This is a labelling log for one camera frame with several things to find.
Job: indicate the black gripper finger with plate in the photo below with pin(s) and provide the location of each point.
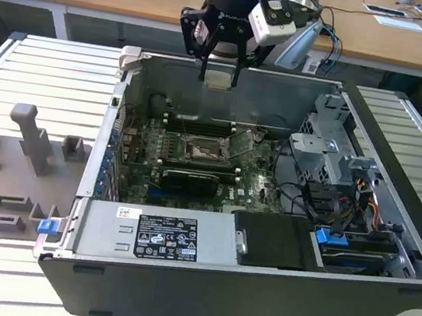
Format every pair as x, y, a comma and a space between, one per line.
192, 33

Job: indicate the black slim gripper finger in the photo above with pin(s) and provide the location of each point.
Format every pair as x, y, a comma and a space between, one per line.
242, 58

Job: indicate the silver CPU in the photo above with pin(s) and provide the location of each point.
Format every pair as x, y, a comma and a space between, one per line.
218, 81

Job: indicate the black RAM slot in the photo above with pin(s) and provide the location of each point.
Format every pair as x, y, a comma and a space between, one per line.
198, 166
199, 131
200, 120
200, 124
199, 160
199, 127
198, 163

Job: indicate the grey case latch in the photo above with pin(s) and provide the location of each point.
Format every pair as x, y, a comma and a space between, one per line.
130, 58

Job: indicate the black cylindrical component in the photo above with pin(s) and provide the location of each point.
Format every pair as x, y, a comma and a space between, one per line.
157, 103

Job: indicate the green motherboard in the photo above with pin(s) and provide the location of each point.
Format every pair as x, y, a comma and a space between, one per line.
254, 184

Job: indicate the grey metal drive cage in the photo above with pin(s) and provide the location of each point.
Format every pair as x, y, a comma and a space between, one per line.
330, 151

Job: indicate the blue card retainer tab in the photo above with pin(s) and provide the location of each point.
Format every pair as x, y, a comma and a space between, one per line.
108, 157
114, 135
104, 169
101, 181
99, 190

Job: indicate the black graphics card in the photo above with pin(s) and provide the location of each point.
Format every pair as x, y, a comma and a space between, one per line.
188, 181

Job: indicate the printed paper sheet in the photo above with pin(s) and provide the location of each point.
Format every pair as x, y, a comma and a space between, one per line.
385, 10

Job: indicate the white paper sheet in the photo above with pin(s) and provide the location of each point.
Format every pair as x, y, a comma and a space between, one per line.
399, 23

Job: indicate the black plastic shroud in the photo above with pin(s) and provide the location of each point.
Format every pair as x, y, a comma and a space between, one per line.
274, 241

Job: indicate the hard disk in blue carrier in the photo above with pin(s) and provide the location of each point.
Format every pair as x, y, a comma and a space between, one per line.
331, 238

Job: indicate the grey power supply with label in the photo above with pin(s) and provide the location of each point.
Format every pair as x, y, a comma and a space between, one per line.
106, 230

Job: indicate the grey parts rack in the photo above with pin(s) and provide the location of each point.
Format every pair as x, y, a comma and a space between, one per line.
8, 176

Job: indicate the blue case latch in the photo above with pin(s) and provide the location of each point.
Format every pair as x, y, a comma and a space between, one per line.
48, 226

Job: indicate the black and grey PC case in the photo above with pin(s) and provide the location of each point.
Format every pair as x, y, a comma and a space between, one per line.
214, 304

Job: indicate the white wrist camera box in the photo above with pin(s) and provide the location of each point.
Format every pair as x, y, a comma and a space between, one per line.
269, 36

